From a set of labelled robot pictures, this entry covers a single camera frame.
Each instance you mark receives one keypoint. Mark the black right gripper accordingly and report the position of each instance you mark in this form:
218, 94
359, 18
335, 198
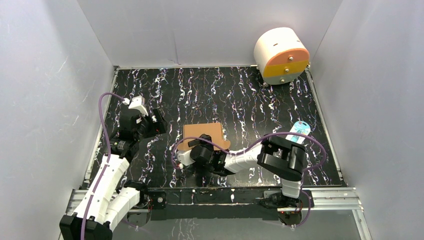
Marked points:
207, 144

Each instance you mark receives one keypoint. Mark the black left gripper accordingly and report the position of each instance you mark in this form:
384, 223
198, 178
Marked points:
152, 122

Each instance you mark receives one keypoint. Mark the brown cardboard box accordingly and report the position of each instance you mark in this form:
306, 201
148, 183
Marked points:
214, 130

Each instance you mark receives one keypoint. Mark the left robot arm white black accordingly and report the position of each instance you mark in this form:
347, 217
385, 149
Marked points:
104, 206

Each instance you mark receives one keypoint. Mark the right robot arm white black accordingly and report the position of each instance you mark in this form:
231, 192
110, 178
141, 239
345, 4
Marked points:
282, 157

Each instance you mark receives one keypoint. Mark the small blue white packet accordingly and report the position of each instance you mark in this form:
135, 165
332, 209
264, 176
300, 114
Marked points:
299, 127

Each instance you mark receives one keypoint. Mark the white cylinder orange yellow face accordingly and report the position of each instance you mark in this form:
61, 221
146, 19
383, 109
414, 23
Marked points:
280, 56

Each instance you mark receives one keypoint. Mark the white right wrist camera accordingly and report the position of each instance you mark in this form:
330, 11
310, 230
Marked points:
184, 158

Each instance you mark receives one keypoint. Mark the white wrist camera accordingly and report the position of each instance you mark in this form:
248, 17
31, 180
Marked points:
184, 158
136, 103

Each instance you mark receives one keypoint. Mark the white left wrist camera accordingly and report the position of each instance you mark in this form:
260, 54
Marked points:
136, 103

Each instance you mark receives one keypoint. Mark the aluminium front rail frame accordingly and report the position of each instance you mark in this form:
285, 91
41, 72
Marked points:
220, 203

